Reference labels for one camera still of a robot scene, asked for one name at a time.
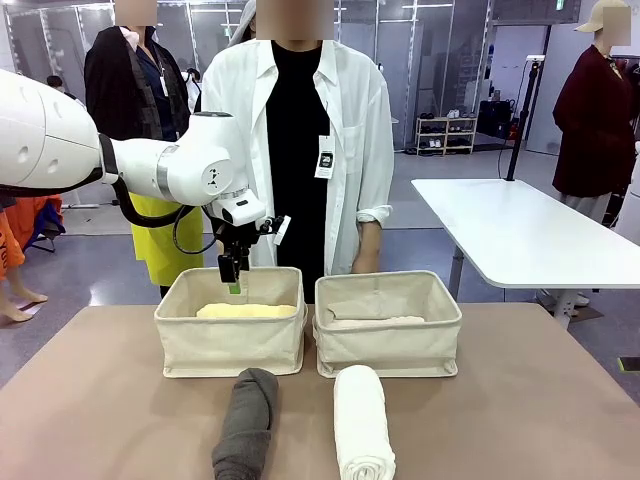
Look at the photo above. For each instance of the mannequin black coat yellow skirt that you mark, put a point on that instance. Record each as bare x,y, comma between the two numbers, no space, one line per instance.
120,100

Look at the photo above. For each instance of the person's left hand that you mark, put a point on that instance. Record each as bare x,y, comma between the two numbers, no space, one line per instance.
362,266

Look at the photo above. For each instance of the white hanging name badge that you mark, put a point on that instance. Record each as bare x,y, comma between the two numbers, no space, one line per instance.
324,157

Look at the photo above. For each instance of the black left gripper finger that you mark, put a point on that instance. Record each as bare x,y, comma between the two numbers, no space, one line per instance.
244,260
229,270

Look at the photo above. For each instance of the person's left forearm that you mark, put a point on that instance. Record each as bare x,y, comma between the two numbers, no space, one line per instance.
369,242

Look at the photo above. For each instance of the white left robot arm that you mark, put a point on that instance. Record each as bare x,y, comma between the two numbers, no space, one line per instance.
50,140

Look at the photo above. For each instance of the black suitcase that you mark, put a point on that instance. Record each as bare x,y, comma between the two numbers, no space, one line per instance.
495,117

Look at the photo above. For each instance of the mannequin in orange shirt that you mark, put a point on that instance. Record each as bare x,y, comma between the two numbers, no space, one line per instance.
7,250

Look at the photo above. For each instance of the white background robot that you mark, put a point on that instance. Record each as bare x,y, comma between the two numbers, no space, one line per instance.
192,85

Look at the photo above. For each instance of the black pole stand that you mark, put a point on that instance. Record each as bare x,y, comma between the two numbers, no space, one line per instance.
520,125

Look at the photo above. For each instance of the mannequin in maroon top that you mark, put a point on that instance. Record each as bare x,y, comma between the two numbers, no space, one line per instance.
590,125

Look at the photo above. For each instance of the dark grey towel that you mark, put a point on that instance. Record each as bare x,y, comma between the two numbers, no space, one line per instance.
247,420

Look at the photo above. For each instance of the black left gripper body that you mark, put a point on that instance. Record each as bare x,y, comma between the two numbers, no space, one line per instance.
237,237

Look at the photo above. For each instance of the orange jacket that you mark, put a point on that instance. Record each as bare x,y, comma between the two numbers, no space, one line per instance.
35,215

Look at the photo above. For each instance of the white side table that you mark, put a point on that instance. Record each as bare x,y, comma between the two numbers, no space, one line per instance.
525,230

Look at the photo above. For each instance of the person in white shirt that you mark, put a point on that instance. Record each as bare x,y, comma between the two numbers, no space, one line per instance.
350,125

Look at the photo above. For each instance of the beige cap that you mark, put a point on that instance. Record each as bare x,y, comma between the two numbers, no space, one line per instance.
592,20

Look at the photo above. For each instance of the beige fabric basket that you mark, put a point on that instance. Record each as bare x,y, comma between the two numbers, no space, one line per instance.
385,350
230,345

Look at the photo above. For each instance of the pink towel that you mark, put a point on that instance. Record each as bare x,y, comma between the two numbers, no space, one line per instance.
370,322

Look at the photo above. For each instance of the wooden shoe rack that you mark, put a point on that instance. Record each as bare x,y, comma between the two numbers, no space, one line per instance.
445,131

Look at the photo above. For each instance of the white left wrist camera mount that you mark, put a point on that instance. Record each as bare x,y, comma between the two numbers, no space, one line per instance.
280,229

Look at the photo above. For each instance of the yellow towel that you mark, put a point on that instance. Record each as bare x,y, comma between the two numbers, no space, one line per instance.
245,311

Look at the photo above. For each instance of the white towel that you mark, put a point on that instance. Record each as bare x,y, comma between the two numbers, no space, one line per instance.
360,425

